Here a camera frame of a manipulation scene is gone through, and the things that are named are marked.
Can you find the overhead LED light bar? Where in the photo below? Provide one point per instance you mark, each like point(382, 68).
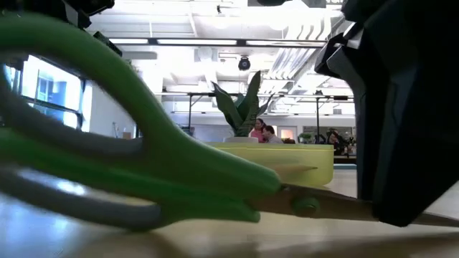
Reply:
point(240, 42)

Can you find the blue sticky note pad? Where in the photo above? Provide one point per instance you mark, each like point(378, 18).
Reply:
point(344, 166)

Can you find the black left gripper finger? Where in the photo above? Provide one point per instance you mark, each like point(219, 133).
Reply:
point(107, 43)

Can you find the person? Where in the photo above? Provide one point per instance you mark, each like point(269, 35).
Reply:
point(257, 134)
point(333, 138)
point(272, 138)

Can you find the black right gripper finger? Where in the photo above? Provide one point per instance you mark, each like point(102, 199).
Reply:
point(412, 125)
point(344, 57)

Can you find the black background rig frame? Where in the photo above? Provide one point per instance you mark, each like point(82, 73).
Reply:
point(317, 118)

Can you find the yellow translucent pencil case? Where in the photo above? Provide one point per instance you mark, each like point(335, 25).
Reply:
point(305, 157)

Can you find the green spiky plant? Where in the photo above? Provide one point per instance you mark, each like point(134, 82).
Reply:
point(247, 107)

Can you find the black overhead camera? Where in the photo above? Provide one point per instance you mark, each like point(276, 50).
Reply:
point(244, 64)

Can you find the white plant pot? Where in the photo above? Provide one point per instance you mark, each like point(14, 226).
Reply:
point(240, 140)

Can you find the brown cardboard box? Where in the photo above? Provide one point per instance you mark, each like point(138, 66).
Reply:
point(126, 135)

